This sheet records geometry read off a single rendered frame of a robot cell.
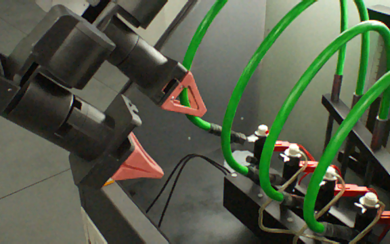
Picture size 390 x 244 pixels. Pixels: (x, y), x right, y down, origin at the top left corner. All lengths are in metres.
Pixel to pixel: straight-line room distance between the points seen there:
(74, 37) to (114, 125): 0.11
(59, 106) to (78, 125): 0.03
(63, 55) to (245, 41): 0.78
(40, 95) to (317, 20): 0.75
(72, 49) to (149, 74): 0.21
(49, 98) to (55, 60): 0.04
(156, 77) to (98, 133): 0.19
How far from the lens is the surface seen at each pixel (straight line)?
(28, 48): 0.46
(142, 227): 0.86
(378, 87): 0.59
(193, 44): 0.67
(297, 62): 1.15
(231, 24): 1.13
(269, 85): 1.24
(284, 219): 0.84
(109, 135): 0.50
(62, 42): 0.46
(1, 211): 2.51
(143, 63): 0.64
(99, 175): 0.51
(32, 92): 0.47
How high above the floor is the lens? 1.54
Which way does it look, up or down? 31 degrees down
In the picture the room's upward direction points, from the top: straight up
